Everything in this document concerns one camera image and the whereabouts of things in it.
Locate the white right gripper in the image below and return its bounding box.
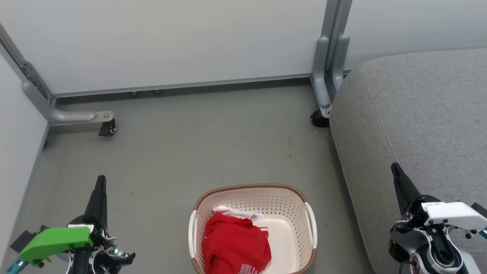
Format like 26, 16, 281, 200
391, 162, 487, 231

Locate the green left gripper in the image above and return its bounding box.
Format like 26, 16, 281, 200
17, 175, 136, 268

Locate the grey fabric sofa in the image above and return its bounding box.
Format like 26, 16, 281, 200
329, 48, 487, 274

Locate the red garment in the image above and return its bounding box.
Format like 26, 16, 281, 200
202, 212, 272, 274

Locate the white garment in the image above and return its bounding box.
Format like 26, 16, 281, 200
212, 206, 269, 233

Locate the black caster wheel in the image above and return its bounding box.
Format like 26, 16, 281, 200
310, 110, 330, 128
98, 118, 116, 137

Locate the grey curved partition foot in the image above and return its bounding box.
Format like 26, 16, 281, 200
22, 81, 115, 127

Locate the white perforated laundry basket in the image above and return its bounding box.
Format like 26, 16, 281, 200
188, 183, 318, 274

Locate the grey upright partition foot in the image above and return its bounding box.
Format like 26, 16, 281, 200
311, 35, 350, 119

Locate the white partition panel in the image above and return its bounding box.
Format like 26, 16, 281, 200
0, 0, 328, 99

